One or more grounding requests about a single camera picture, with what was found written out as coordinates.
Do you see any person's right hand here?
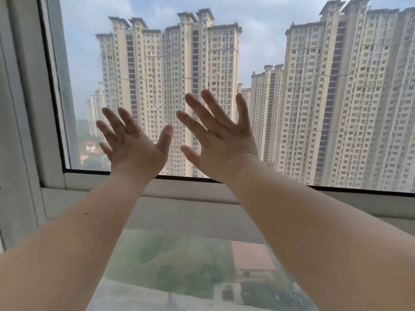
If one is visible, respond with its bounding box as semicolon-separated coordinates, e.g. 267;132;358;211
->
176;89;260;184

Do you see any person's left hand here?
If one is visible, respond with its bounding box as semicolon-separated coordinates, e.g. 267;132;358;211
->
96;107;174;182

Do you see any person's left forearm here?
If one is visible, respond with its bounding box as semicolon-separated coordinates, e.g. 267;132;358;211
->
0;171;157;311

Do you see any person's right forearm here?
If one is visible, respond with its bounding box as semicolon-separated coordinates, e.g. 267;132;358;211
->
223;155;415;311

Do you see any small red-roofed house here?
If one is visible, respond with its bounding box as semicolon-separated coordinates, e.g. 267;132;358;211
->
84;141;106;154

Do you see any slim beige high-rise tower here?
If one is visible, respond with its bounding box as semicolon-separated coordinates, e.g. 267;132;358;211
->
250;64;284;165

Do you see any large window glass pane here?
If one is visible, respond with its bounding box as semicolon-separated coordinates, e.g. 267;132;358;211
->
45;0;415;195

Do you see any wide beige high-rise tower block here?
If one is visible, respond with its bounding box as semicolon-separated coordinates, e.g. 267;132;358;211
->
276;0;415;193

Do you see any low glass window pane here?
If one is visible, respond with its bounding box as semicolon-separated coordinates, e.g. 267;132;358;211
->
86;227;320;311

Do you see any red-roofed low building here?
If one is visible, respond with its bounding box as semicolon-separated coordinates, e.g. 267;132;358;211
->
231;241;277;283

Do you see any white window frame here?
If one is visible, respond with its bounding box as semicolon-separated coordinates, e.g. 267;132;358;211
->
0;0;415;256

